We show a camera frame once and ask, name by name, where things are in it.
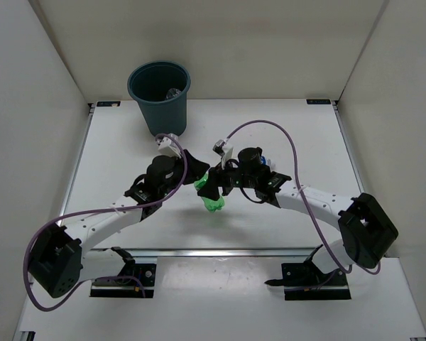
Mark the aluminium front table rail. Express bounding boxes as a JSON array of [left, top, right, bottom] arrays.
[[92, 248, 324, 259]]

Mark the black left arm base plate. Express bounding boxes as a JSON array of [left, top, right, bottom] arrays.
[[89, 259, 157, 299]]

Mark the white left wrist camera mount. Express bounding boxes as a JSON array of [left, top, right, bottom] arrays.
[[155, 133, 181, 158]]

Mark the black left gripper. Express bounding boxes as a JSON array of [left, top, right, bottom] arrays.
[[159, 148, 209, 197]]

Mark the clear bottle blue label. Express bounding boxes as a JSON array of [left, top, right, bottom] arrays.
[[261, 155, 275, 171]]

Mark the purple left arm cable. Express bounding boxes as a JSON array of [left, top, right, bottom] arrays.
[[23, 133, 189, 313]]

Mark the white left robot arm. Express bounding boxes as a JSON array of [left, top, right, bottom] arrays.
[[23, 151, 209, 298]]

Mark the clear bottle green label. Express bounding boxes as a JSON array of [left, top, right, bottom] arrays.
[[165, 88, 182, 100]]

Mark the dark teal plastic bin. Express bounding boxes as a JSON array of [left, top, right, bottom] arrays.
[[127, 60, 191, 136]]

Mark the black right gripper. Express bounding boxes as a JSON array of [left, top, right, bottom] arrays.
[[200, 156, 258, 199]]

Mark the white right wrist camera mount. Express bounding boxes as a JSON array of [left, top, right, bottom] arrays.
[[212, 139, 234, 169]]

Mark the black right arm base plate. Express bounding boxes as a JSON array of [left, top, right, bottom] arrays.
[[264, 244, 351, 301]]

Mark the green plastic soda bottle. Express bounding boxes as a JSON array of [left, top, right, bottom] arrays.
[[194, 171, 225, 212]]

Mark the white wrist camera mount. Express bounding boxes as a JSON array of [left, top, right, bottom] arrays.
[[155, 133, 181, 158], [212, 139, 234, 169]]

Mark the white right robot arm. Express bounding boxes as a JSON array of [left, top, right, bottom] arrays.
[[197, 148, 398, 284]]

